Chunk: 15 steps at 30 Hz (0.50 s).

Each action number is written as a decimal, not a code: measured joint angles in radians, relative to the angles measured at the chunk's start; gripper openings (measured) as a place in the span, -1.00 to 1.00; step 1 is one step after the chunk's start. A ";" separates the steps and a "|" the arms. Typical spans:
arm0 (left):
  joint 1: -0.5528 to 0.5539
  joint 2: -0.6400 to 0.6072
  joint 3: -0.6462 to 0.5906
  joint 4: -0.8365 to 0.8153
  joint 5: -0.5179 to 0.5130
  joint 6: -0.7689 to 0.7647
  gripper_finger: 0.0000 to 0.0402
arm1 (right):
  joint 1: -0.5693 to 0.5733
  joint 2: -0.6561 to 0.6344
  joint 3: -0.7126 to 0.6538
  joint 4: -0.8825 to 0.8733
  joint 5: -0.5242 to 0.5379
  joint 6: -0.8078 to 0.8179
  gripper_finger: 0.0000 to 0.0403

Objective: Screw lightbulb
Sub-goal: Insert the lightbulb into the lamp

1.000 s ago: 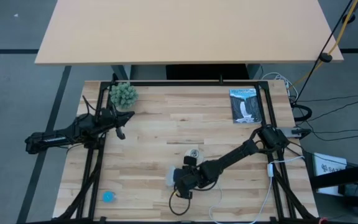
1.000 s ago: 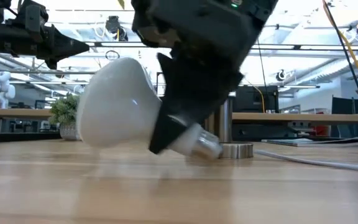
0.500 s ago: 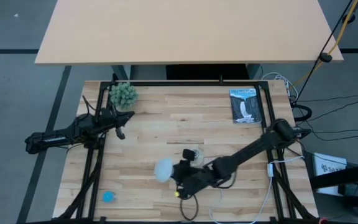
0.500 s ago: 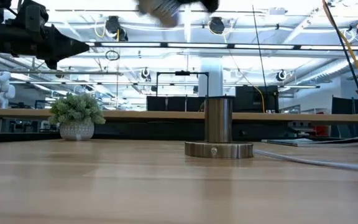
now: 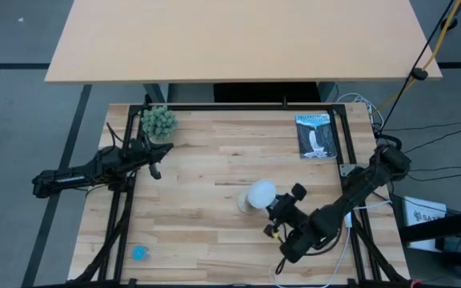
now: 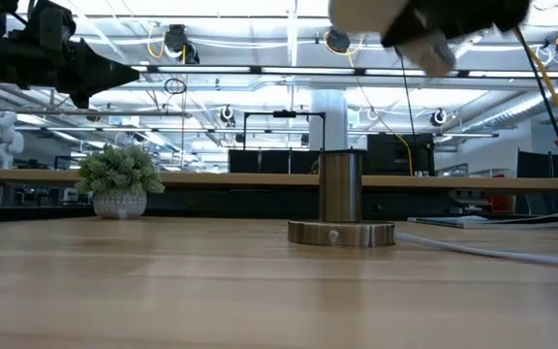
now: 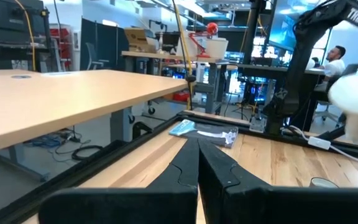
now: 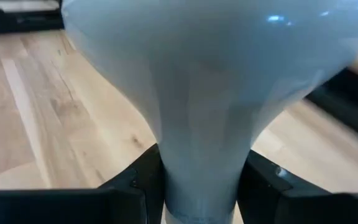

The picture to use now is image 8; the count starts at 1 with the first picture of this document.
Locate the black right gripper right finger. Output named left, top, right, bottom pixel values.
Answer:
left=237, top=149, right=358, bottom=224

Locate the white reflector lightbulb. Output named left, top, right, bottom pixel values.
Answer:
left=61, top=0, right=358, bottom=224

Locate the black table frame rail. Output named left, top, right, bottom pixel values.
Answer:
left=0, top=0, right=65, bottom=35
left=305, top=67, right=358, bottom=146

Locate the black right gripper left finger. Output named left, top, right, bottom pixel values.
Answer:
left=0, top=143, right=165, bottom=224

